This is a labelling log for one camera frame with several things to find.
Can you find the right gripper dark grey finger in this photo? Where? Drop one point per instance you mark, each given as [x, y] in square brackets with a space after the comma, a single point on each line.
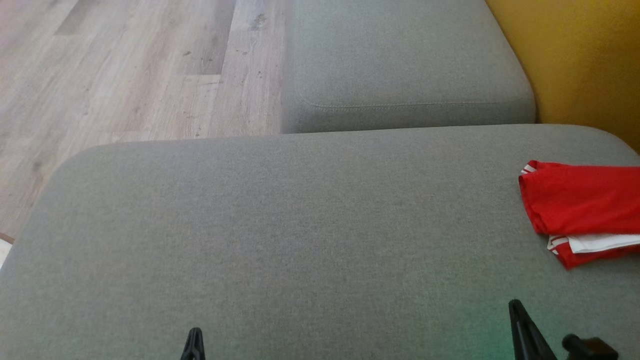
[527, 340]

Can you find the red basketball jersey with lettering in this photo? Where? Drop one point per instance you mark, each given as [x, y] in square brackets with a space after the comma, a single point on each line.
[585, 200]

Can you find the large grey sofa seat cushion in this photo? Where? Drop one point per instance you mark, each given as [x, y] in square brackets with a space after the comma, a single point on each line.
[300, 225]

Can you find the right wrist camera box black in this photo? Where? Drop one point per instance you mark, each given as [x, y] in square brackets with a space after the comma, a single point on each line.
[592, 350]

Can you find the yellow sofa backrest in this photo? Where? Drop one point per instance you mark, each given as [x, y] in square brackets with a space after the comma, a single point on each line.
[585, 60]

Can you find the red shorts with white stripe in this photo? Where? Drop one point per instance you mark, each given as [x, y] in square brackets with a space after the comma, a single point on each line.
[595, 255]

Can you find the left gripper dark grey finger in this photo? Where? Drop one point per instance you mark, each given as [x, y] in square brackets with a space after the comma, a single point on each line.
[195, 350]

